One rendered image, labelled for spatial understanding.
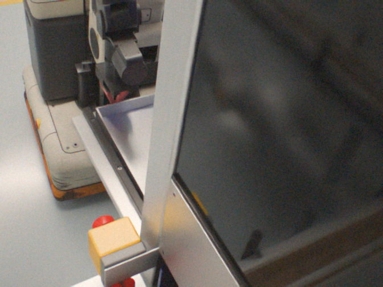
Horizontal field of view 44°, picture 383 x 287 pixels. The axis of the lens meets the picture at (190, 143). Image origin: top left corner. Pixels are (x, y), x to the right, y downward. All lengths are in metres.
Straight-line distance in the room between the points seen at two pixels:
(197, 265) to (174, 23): 0.32
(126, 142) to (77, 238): 0.94
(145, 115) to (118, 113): 0.06
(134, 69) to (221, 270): 0.51
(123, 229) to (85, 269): 1.14
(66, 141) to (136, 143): 0.85
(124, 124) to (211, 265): 0.60
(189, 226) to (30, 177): 1.60
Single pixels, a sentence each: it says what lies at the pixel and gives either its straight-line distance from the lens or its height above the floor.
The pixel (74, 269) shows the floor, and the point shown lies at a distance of 1.92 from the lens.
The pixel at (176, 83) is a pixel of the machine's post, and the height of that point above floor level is 1.35.
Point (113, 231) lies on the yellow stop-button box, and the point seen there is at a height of 1.03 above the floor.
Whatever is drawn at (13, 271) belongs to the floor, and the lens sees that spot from 1.95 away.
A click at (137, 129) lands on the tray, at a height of 0.88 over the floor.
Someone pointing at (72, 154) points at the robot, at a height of 0.28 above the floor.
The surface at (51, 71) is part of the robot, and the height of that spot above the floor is 0.46.
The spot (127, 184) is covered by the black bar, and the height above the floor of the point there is 0.90.
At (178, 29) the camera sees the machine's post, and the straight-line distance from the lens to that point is 0.50.
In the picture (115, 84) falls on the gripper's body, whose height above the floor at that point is 1.00.
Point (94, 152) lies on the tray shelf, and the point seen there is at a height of 0.88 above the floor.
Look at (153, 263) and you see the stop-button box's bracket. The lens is 0.82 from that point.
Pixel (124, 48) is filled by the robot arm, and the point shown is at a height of 1.12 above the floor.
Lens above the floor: 1.70
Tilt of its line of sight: 47 degrees down
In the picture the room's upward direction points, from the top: 11 degrees clockwise
